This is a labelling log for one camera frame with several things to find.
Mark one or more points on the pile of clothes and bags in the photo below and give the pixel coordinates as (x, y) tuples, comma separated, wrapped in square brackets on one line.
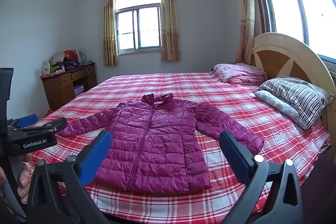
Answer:
[(65, 64)]

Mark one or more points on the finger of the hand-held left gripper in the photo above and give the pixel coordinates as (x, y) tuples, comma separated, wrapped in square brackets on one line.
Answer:
[(59, 123), (26, 120)]

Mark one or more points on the wooden desk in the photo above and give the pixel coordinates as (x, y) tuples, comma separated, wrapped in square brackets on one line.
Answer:
[(60, 87)]

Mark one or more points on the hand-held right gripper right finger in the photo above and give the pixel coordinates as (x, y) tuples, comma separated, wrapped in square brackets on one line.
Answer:
[(233, 158)]

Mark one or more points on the wooden headboard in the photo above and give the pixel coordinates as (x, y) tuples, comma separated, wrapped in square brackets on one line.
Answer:
[(278, 56)]

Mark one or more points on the striped pillow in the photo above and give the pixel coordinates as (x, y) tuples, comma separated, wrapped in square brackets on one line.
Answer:
[(294, 92)]

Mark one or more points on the purple down jacket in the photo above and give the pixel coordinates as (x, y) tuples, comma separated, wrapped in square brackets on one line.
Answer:
[(157, 148)]

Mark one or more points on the pink folded quilt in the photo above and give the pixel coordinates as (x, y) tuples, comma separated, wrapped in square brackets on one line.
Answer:
[(241, 73)]

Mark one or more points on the yellow patterned curtain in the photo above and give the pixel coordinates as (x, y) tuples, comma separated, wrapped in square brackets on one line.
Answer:
[(109, 29), (169, 24), (245, 16)]

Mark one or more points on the white storage box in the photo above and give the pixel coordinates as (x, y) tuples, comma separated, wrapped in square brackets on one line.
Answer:
[(78, 89)]

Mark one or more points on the large sliding window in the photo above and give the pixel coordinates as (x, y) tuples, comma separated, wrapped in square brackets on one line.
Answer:
[(288, 16)]

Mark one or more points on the small sliding window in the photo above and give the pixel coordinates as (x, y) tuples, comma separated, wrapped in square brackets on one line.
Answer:
[(136, 27)]

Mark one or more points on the person's left hand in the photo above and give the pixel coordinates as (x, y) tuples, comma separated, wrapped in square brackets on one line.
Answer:
[(25, 179)]

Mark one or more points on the bed with red plaid sheet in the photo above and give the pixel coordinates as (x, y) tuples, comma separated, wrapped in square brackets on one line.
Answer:
[(236, 113)]

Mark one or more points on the white floral pillow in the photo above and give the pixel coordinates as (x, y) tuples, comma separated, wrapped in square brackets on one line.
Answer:
[(275, 103)]

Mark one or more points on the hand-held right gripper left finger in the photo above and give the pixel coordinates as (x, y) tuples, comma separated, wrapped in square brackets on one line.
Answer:
[(97, 155)]

